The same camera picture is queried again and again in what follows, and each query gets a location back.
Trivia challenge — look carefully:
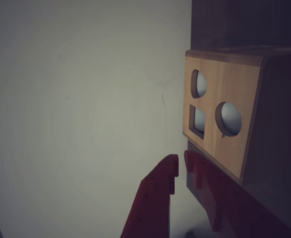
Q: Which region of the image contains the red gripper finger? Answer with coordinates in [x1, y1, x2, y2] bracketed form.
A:
[120, 153, 179, 238]
[183, 150, 291, 238]

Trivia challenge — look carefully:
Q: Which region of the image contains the wooden shape sorter box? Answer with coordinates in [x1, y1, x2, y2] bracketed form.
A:
[182, 46, 291, 231]

